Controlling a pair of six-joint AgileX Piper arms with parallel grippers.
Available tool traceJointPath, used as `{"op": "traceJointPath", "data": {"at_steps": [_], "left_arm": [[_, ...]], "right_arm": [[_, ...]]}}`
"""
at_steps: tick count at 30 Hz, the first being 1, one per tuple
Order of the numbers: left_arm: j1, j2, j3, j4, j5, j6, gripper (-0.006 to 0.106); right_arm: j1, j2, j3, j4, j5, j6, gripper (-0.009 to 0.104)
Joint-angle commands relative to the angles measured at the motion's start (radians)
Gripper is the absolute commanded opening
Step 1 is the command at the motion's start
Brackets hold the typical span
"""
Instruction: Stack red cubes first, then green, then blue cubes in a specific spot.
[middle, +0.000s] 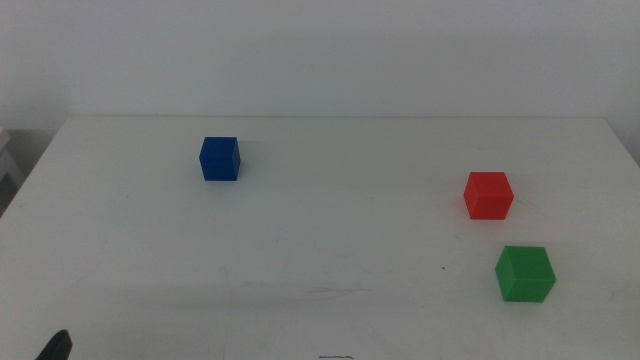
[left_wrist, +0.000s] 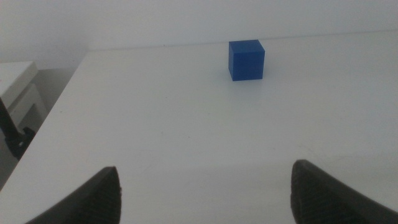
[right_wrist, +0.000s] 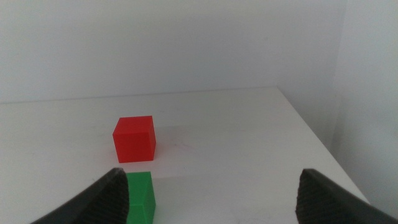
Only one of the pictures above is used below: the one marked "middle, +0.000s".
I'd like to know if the green cube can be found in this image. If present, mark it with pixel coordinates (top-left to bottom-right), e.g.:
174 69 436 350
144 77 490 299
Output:
494 245 557 304

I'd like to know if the red cube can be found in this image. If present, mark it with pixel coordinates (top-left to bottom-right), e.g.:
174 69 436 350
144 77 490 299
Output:
463 171 515 221

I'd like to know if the blue cube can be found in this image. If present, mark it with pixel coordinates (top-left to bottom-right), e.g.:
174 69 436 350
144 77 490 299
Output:
198 136 242 182

